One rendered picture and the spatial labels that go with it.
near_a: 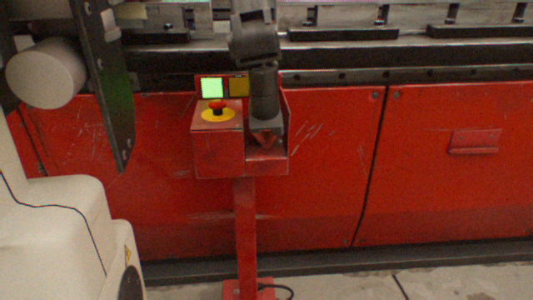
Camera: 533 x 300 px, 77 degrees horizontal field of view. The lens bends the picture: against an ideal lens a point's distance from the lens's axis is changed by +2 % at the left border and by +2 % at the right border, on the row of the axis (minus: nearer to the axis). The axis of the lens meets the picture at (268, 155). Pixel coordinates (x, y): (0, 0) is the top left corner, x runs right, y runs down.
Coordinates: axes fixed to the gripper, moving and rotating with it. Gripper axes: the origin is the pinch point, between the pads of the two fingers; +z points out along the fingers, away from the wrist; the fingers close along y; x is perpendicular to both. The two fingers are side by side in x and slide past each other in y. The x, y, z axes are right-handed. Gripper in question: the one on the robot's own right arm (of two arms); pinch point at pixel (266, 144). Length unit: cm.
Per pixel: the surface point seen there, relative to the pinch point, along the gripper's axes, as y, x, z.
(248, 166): -5.2, 4.3, 1.1
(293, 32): 30.6, -9.4, -11.6
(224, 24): 436, 42, 151
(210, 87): 12.3, 12.0, -8.1
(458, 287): -4, -69, 76
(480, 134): 18, -65, 19
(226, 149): -4.3, 8.4, -3.4
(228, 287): -4, 16, 59
